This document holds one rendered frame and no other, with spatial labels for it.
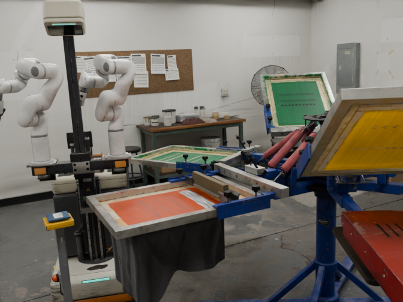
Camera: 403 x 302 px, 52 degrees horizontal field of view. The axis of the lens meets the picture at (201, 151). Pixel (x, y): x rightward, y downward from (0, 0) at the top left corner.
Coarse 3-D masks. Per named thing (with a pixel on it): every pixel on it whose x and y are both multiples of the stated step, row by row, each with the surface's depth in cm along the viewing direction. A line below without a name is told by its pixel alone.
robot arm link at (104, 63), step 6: (102, 54) 235; (108, 54) 237; (96, 60) 231; (102, 60) 228; (108, 60) 225; (96, 66) 232; (102, 66) 228; (108, 66) 224; (114, 66) 224; (102, 72) 242; (108, 72) 226; (114, 72) 226
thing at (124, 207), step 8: (168, 192) 233; (176, 192) 232; (200, 192) 230; (128, 200) 222; (136, 200) 221; (184, 200) 217; (112, 208) 210; (120, 208) 210; (128, 208) 209; (136, 208) 209
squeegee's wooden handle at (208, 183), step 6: (198, 174) 229; (204, 174) 228; (198, 180) 230; (204, 180) 222; (210, 180) 216; (216, 180) 214; (204, 186) 223; (210, 186) 217; (216, 186) 211; (222, 186) 205; (216, 192) 212; (222, 192) 206
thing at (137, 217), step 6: (210, 198) 218; (192, 204) 210; (198, 204) 210; (192, 210) 201; (120, 216) 198; (126, 216) 197; (132, 216) 197; (138, 216) 196; (144, 216) 196; (168, 216) 195; (126, 222) 189; (132, 222) 189; (138, 222) 189
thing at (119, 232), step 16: (112, 192) 225; (128, 192) 228; (144, 192) 232; (240, 192) 222; (96, 208) 201; (208, 208) 193; (112, 224) 178; (144, 224) 176; (160, 224) 179; (176, 224) 183
